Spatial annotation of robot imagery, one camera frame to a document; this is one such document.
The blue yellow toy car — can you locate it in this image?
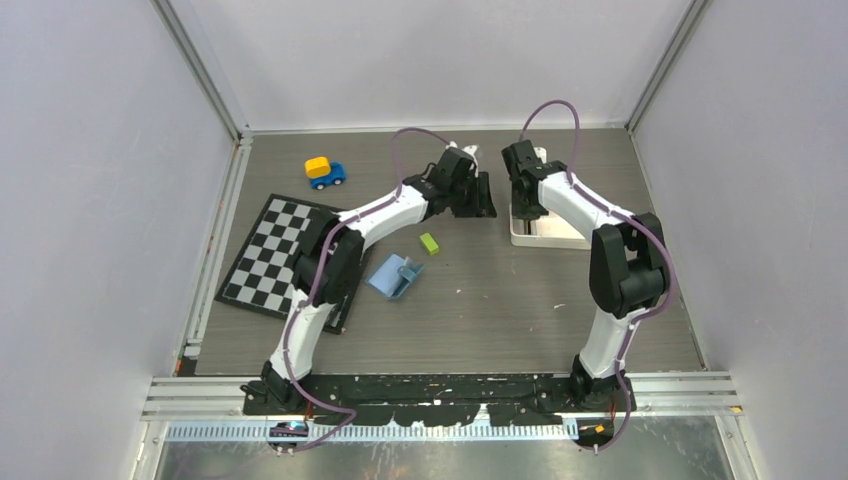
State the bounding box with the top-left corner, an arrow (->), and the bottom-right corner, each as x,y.
304,156 -> 347,190

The white plastic box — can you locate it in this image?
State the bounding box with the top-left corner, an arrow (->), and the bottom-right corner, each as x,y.
509,206 -> 590,251

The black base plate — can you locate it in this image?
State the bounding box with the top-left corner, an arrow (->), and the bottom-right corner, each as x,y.
240,373 -> 636,427

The black white chessboard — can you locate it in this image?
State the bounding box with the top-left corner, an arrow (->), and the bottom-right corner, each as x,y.
215,194 -> 339,320

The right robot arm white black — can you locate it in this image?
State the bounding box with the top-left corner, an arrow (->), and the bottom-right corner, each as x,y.
501,140 -> 671,411

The blue card holder wallet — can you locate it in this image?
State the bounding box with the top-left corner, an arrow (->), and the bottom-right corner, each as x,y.
365,254 -> 425,300

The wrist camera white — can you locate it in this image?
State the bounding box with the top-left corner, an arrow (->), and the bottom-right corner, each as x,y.
534,147 -> 547,164
449,141 -> 480,178

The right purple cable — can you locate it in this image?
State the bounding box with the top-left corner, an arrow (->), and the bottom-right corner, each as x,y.
519,99 -> 677,454

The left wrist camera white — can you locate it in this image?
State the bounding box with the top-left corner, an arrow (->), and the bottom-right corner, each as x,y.
449,141 -> 480,178

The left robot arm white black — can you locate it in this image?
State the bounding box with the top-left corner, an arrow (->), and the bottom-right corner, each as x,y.
261,144 -> 497,414

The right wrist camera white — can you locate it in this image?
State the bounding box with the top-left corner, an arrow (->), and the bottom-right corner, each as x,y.
534,147 -> 547,164

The aluminium frame rail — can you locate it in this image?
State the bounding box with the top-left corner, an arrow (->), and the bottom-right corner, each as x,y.
142,371 -> 743,446

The green block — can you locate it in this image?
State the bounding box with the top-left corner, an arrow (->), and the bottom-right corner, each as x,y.
419,233 -> 440,255

